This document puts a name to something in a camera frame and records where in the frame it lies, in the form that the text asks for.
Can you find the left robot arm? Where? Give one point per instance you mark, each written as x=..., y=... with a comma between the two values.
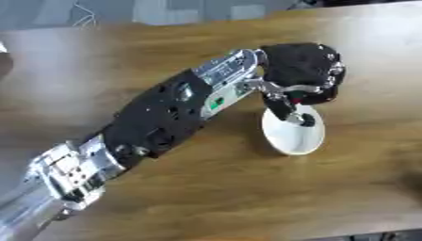
x=159, y=116

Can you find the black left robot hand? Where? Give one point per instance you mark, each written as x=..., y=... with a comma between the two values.
x=302, y=67

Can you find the white round bowl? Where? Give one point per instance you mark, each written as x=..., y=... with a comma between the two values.
x=294, y=138

